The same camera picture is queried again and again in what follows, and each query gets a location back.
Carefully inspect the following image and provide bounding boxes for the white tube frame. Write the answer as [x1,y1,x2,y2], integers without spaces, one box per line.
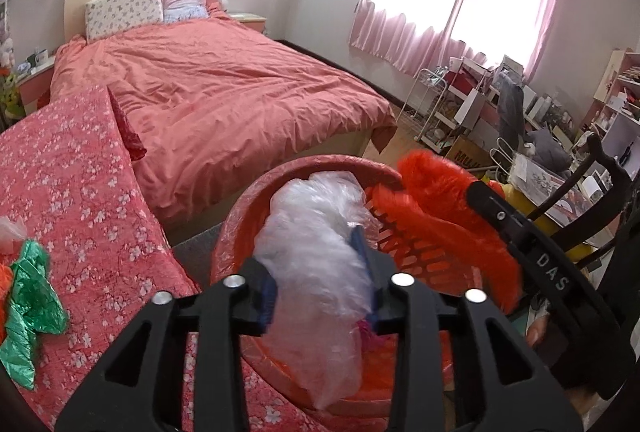
[487,137,526,178]

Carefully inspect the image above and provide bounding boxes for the clear bubble plastic bag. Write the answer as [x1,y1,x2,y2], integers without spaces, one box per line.
[252,171,381,410]

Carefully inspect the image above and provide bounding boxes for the hanging plush toys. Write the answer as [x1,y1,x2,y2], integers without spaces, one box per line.
[0,0,16,68]

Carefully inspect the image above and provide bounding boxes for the small red plastic bag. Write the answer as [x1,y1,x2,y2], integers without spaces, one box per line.
[0,262,13,344]

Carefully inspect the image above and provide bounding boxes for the white plastic bag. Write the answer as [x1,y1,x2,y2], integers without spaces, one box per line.
[0,217,28,255]

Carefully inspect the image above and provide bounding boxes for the grey office chair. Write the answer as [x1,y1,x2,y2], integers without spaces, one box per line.
[497,74,571,168]

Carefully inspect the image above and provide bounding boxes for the green yellow plush toy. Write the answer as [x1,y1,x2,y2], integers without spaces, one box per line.
[0,72,23,120]

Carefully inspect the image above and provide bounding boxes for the bed with orange duvet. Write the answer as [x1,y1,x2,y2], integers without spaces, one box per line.
[50,0,398,233]

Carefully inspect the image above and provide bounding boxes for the orange plastic laundry basket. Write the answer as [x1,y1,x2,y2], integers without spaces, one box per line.
[210,154,523,418]

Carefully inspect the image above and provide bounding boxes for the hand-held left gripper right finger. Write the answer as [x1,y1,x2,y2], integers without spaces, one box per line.
[350,224,586,432]

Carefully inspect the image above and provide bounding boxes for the white floral pillow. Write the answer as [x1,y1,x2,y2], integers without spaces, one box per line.
[84,0,165,40]

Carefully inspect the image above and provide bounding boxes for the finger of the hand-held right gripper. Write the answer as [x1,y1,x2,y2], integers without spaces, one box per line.
[465,181,521,238]

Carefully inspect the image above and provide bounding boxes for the table with red floral cloth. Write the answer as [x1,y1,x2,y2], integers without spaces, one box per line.
[0,87,351,432]

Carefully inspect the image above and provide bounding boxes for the pink striped pillow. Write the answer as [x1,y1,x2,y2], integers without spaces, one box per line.
[161,0,211,24]

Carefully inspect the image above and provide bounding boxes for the white rolling cart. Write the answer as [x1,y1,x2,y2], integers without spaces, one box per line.
[420,57,496,150]

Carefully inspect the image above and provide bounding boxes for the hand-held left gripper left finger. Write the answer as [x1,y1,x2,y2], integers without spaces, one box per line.
[55,257,278,432]

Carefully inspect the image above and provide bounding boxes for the green plastic bag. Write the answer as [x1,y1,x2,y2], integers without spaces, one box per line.
[0,239,68,390]

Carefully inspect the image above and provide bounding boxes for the pink white bookshelf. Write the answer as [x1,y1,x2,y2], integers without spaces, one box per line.
[592,49,640,163]

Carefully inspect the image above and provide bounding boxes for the pink nightstand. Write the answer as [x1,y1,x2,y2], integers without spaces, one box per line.
[232,12,268,33]
[15,59,56,113]

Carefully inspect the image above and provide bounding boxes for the brown cardboard box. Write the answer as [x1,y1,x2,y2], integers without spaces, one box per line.
[440,134,493,173]

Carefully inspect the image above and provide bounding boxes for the white wire rack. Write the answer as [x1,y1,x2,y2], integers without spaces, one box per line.
[397,68,447,138]

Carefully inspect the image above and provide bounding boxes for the dark wooden chair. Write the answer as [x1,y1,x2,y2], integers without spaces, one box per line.
[520,132,640,273]

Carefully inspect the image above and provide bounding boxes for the yellow plastic tub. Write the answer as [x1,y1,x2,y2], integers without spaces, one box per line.
[502,182,596,258]

